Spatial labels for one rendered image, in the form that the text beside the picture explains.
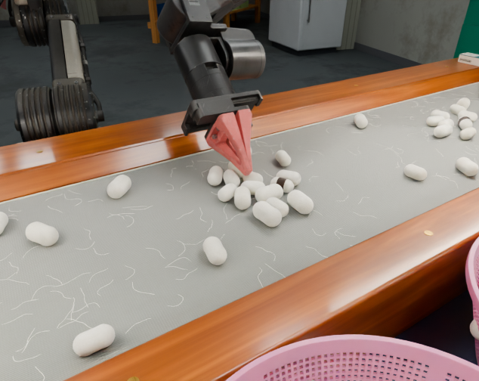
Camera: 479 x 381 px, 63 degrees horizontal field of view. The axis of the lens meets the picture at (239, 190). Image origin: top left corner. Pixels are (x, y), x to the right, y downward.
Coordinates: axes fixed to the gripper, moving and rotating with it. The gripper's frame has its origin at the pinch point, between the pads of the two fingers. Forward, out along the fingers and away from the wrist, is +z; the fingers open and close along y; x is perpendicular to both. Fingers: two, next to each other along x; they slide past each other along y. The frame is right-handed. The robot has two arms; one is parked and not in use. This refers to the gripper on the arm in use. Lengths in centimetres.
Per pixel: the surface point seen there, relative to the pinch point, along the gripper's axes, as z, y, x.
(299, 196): 6.8, 2.2, -4.8
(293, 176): 3.3, 5.0, -1.6
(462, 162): 9.8, 27.7, -7.1
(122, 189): -2.8, -14.9, 4.0
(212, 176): -0.6, -4.1, 1.7
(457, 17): -132, 327, 125
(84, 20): -487, 108, 469
